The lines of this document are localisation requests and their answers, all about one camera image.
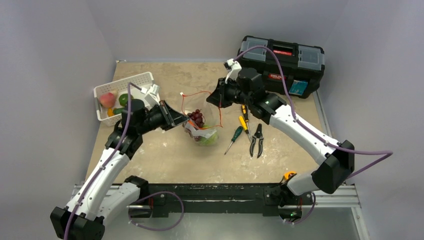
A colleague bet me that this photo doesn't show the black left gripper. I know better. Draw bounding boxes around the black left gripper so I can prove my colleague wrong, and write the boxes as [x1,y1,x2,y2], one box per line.
[136,99,189,135]

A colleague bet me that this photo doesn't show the clear zip bag orange zipper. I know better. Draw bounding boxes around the clear zip bag orange zipper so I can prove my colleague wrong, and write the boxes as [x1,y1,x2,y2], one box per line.
[180,90,223,146]

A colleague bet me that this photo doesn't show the red grape bunch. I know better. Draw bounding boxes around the red grape bunch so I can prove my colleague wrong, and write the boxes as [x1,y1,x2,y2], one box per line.
[187,109,205,128]

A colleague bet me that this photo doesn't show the green cabbage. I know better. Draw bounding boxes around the green cabbage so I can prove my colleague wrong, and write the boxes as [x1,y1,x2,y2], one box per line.
[197,131,219,146]

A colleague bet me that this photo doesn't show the green cucumber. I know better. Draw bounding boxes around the green cucumber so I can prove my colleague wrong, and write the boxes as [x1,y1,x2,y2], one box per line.
[112,107,125,115]

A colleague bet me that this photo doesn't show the peach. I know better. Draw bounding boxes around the peach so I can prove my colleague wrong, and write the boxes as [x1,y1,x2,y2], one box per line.
[98,92,117,108]

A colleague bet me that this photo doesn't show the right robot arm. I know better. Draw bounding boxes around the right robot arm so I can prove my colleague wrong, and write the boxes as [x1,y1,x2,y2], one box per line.
[206,68,355,204]

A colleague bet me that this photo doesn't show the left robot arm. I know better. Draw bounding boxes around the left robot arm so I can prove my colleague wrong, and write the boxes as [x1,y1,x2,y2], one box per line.
[50,99,190,240]

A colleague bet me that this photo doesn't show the black yellow screwdriver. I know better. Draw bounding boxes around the black yellow screwdriver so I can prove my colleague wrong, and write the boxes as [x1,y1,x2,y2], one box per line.
[241,104,249,123]

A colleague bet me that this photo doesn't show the white perforated basket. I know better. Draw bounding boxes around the white perforated basket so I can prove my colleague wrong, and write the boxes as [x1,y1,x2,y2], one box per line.
[93,72,160,127]

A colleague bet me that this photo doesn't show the black pliers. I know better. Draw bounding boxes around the black pliers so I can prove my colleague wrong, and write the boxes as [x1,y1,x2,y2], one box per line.
[249,123,264,158]

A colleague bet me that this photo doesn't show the orange yellow fruit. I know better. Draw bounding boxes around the orange yellow fruit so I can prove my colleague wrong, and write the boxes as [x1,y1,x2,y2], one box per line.
[107,108,115,117]

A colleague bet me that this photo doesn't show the black toolbox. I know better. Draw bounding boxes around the black toolbox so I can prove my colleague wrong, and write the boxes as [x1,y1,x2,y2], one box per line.
[237,35,325,99]

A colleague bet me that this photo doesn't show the yellow tape measure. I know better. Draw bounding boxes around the yellow tape measure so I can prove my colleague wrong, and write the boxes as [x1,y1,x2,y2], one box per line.
[283,171,297,181]

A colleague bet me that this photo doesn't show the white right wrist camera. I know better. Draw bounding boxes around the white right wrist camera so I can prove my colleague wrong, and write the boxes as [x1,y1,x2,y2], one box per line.
[224,58,242,84]

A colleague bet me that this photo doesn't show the yellow handled tool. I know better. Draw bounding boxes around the yellow handled tool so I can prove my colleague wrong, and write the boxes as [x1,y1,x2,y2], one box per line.
[239,115,252,142]

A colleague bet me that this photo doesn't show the green handled screwdriver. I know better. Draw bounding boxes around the green handled screwdriver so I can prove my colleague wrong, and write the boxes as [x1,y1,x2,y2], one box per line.
[224,126,244,155]

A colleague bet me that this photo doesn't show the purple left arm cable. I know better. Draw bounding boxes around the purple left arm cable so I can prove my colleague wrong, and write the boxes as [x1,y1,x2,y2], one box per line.
[62,82,143,240]

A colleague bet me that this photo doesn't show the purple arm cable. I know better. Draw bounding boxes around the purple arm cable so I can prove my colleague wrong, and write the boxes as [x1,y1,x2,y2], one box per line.
[62,82,143,240]
[233,45,394,180]

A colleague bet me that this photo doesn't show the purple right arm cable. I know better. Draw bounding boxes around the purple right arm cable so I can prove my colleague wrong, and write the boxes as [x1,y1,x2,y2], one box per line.
[233,45,394,180]

